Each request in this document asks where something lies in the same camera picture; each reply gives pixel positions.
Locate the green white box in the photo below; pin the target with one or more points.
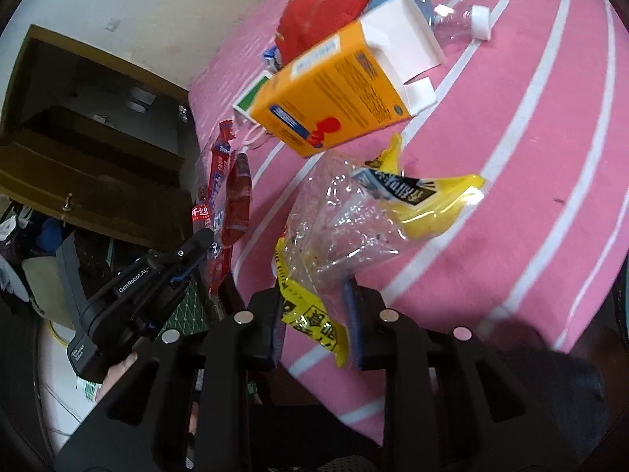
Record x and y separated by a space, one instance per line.
248 99

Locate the red blue printed wrapper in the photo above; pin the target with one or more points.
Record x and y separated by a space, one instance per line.
219 177

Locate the green patterned cloth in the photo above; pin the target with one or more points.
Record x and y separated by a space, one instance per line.
189 309

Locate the blue cloth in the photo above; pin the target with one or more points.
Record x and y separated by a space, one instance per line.
49 236

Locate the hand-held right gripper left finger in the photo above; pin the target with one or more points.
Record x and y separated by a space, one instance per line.
274 327

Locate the clear plastic bottle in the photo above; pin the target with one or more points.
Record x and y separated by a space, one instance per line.
457 22

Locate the red snack bag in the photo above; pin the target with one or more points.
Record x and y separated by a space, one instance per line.
324 7

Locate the dark cloth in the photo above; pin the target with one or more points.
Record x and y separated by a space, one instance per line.
555 383

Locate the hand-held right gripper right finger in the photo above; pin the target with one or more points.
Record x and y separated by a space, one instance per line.
352 327

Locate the person's left hand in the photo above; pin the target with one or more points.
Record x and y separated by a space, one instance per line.
118 372

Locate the orange cardboard box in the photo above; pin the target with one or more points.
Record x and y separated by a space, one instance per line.
334 93

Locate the pink striped bed sheet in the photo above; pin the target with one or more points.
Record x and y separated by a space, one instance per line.
516 157

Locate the grey plastic object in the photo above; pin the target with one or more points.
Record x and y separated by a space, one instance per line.
69 280

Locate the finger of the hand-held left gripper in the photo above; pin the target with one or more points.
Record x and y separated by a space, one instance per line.
196 250

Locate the brown wooden cabinet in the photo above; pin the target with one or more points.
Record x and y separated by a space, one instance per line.
98 179

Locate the red plastic packet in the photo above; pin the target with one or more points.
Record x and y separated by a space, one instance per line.
240 196

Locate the yellow clear plastic bag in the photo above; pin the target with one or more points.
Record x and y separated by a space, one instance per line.
422 214

